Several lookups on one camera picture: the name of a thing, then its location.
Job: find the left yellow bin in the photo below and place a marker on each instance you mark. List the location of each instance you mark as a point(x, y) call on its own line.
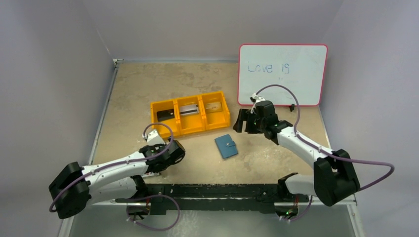
point(173, 124)

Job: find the pink framed whiteboard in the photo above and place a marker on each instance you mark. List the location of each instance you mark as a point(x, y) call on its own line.
point(284, 72)

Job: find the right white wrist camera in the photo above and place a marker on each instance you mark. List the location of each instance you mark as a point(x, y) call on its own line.
point(256, 99)

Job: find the middle yellow bin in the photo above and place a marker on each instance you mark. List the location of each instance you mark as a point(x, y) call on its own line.
point(190, 115)

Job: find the blue card holder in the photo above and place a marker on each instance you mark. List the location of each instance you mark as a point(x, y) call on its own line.
point(226, 146)

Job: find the silver card in bin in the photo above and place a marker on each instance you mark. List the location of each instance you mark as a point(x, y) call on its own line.
point(190, 109)

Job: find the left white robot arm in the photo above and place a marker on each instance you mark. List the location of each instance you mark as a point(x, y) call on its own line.
point(76, 187)

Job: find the black card in bin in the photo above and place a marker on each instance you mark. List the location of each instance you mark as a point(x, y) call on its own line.
point(165, 115)

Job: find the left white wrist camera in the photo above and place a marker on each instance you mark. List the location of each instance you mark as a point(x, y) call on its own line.
point(153, 138)

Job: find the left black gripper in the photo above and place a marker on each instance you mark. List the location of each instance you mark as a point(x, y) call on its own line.
point(158, 146)

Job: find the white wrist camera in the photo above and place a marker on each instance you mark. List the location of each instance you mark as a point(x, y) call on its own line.
point(256, 99)
point(153, 138)

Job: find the right yellow bin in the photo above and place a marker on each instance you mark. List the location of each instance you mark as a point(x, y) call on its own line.
point(219, 120)

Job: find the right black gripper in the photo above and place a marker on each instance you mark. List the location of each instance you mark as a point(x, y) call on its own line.
point(250, 121)

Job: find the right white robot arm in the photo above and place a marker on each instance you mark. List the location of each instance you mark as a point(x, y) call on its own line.
point(334, 177)

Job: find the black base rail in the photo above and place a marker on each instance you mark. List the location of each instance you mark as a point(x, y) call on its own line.
point(264, 198)

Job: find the marker pen pack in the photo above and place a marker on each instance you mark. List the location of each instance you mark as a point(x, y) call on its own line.
point(151, 174)

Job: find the yellow bin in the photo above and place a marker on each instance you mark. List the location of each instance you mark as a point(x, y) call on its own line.
point(190, 115)
point(219, 120)
point(173, 124)

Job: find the gold card in bin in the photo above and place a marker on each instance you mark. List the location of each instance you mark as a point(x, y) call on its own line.
point(213, 107)

